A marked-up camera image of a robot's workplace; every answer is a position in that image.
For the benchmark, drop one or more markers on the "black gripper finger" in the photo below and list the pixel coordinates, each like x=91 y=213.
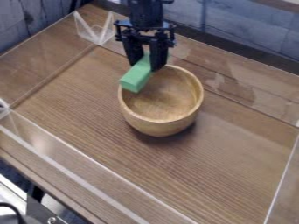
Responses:
x=158 y=53
x=133 y=49

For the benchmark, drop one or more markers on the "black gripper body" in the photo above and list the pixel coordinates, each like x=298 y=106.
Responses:
x=146 y=26

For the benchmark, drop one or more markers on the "black metal bracket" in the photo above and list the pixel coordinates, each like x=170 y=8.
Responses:
x=49 y=211

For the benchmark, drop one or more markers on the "clear acrylic enclosure wall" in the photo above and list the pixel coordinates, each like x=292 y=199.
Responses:
x=214 y=174

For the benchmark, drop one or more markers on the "green rectangular block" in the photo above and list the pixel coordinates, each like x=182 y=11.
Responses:
x=137 y=75

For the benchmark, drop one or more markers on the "clear acrylic corner bracket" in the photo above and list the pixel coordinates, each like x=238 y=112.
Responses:
x=95 y=33

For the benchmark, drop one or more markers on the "wooden bowl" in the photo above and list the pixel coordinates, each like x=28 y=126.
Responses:
x=166 y=106

